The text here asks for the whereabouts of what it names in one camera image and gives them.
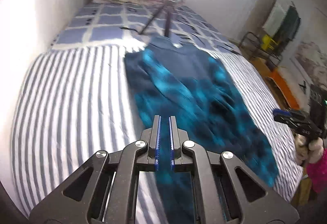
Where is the teal plaid fleece garment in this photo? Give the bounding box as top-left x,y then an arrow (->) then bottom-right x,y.
125,37 -> 278,223

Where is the black clothes rack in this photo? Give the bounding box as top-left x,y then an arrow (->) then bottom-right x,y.
238,2 -> 302,67

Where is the right hand grey glove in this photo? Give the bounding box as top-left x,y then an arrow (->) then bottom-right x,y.
294,134 -> 324,166

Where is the orange covered bench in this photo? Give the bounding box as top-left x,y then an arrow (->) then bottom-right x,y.
268,66 -> 309,111

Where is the small black tripod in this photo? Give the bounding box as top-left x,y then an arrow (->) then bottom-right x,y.
299,80 -> 307,94

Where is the blue white striped quilt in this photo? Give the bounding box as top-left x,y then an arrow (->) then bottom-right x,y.
12,45 -> 302,223

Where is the dark green hanging garment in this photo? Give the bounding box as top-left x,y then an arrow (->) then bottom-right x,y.
273,6 -> 301,48

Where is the white striped hanging cloth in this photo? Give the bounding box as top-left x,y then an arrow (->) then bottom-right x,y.
262,3 -> 286,37

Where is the blue checked bed sheet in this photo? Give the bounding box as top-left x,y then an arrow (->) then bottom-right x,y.
50,3 -> 240,54

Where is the wall picture poster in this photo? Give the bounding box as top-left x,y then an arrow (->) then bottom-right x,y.
292,41 -> 326,90

